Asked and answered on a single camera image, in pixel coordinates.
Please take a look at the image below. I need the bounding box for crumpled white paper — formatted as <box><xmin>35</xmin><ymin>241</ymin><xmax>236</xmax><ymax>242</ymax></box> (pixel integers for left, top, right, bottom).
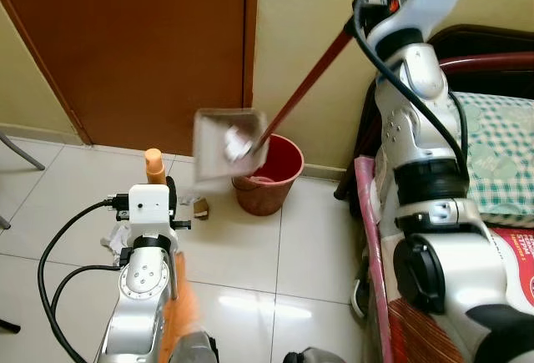
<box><xmin>224</xmin><ymin>128</ymin><xmax>254</xmax><ymax>162</ymax></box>

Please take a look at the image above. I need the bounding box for grey right robot leg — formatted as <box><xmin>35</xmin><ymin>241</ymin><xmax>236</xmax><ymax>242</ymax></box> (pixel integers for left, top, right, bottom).
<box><xmin>283</xmin><ymin>347</ymin><xmax>348</xmax><ymax>363</ymax></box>

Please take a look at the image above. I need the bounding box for brown wooden door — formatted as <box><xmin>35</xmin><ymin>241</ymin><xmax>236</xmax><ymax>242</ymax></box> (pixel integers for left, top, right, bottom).
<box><xmin>0</xmin><ymin>0</ymin><xmax>260</xmax><ymax>156</ymax></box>

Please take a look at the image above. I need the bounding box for grey metal chair leg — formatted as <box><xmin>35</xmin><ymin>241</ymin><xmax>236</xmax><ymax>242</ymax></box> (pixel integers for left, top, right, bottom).
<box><xmin>0</xmin><ymin>129</ymin><xmax>48</xmax><ymax>172</ymax></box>

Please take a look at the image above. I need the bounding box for white paper scrap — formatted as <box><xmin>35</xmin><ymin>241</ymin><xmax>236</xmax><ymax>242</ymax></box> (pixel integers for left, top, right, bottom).
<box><xmin>99</xmin><ymin>224</ymin><xmax>132</xmax><ymax>257</ymax></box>

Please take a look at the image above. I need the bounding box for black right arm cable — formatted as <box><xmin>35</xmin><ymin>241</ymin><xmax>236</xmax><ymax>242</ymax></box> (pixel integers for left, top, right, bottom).
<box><xmin>352</xmin><ymin>0</ymin><xmax>471</xmax><ymax>182</ymax></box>

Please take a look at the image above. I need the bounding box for red plastic bucket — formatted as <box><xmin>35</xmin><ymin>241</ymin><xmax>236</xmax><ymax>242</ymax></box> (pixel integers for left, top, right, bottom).
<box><xmin>231</xmin><ymin>133</ymin><xmax>306</xmax><ymax>217</ymax></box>

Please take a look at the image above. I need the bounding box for green checkered pillow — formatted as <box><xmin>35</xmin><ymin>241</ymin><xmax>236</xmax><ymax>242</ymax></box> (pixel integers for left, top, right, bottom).
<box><xmin>449</xmin><ymin>91</ymin><xmax>534</xmax><ymax>224</ymax></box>

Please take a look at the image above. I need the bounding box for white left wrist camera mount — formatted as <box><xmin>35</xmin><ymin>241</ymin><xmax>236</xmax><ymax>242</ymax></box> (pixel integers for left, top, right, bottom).
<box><xmin>126</xmin><ymin>183</ymin><xmax>173</xmax><ymax>252</ymax></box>

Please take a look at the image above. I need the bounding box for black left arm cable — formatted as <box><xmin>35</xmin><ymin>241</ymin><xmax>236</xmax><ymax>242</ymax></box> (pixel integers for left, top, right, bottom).
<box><xmin>37</xmin><ymin>198</ymin><xmax>128</xmax><ymax>363</ymax></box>

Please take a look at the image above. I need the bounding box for red and white book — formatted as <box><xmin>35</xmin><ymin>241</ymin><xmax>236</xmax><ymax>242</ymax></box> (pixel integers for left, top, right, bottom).
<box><xmin>491</xmin><ymin>224</ymin><xmax>534</xmax><ymax>306</ymax></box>

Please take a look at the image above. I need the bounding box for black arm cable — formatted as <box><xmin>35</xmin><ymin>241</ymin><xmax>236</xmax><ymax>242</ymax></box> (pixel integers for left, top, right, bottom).
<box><xmin>352</xmin><ymin>0</ymin><xmax>471</xmax><ymax>182</ymax></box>
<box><xmin>37</xmin><ymin>198</ymin><xmax>128</xmax><ymax>363</ymax></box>

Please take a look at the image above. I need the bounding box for orange bristle broom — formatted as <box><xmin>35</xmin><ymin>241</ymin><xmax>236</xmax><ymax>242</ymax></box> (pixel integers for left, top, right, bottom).
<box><xmin>144</xmin><ymin>147</ymin><xmax>202</xmax><ymax>363</ymax></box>

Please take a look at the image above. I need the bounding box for grey dustpan with red handle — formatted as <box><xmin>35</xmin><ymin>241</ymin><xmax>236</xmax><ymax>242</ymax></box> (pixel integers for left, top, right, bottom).
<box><xmin>193</xmin><ymin>24</ymin><xmax>360</xmax><ymax>186</ymax></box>

